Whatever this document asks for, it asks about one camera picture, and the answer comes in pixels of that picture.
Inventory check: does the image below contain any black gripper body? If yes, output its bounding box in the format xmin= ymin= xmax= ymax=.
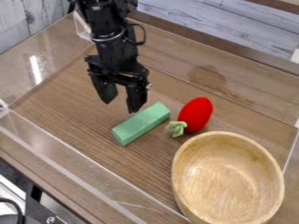
xmin=84 ymin=55 xmax=149 ymax=87

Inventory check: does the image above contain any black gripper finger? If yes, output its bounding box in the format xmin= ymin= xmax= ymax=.
xmin=90 ymin=75 xmax=117 ymax=104
xmin=125 ymin=82 xmax=148 ymax=113

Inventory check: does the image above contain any green rectangular block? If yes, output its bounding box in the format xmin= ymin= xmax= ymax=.
xmin=112 ymin=102 xmax=170 ymax=146

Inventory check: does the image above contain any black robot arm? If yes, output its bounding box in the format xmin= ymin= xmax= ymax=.
xmin=74 ymin=0 xmax=149 ymax=113

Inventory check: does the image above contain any brown wooden bowl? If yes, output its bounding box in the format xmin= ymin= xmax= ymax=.
xmin=172 ymin=131 xmax=285 ymax=224

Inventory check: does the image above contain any red plush strawberry toy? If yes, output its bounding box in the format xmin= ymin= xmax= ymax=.
xmin=165 ymin=97 xmax=213 ymax=138

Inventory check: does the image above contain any clear acrylic corner bracket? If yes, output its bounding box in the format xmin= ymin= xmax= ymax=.
xmin=72 ymin=11 xmax=90 ymax=41

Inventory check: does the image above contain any clear acrylic tray wall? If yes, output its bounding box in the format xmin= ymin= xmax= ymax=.
xmin=0 ymin=17 xmax=299 ymax=224

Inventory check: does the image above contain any black cable lower left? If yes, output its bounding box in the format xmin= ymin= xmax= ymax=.
xmin=0 ymin=198 xmax=25 ymax=224

